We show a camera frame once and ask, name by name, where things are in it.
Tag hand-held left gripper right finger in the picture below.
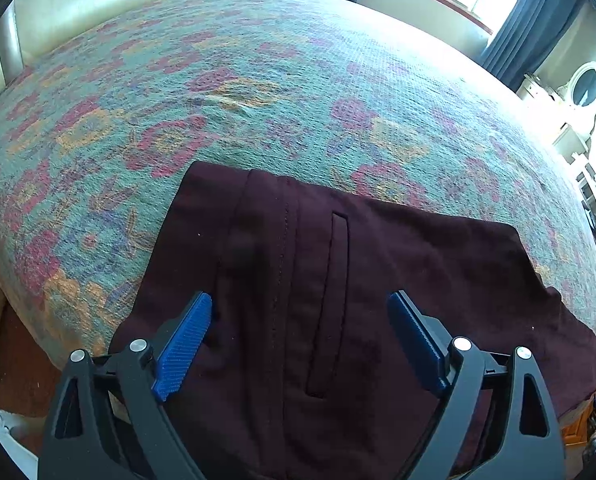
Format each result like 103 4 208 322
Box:
387 290 567 480

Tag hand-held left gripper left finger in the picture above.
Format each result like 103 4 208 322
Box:
38 291 214 480

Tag maroon pants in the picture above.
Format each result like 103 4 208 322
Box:
107 161 596 480

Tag wooden cabinet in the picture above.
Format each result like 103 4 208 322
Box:
560 335 596 447

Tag white shelf unit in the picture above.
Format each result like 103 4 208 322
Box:
553 125 596 281

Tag floral woven blanket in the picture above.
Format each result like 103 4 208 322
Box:
0 0 596 376

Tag white framed oval mirror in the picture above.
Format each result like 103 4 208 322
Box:
516 60 596 142

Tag cream leather headboard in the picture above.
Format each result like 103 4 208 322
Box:
0 0 274 117

